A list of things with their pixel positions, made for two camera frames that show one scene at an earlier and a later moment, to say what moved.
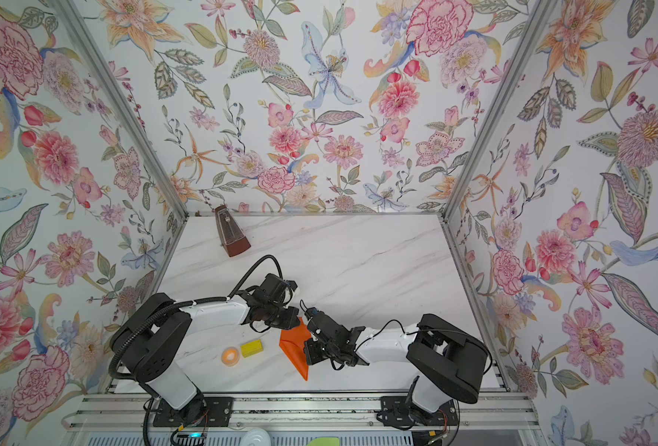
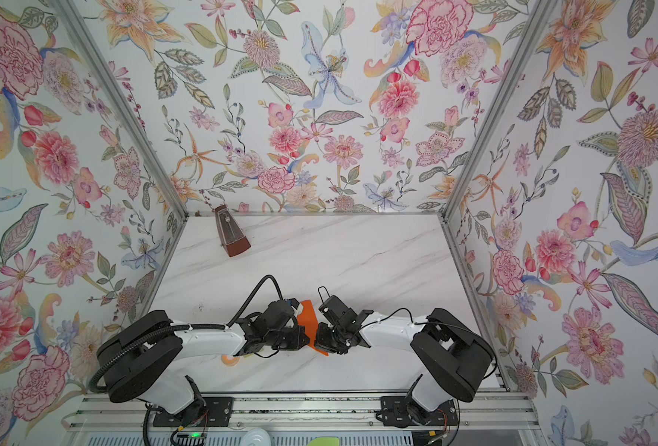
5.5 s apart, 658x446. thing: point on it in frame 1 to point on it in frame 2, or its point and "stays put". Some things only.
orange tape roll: [230, 356] stays put
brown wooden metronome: [233, 238] stays put
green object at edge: [325, 441] stays put
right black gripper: [311, 358] to [322, 340]
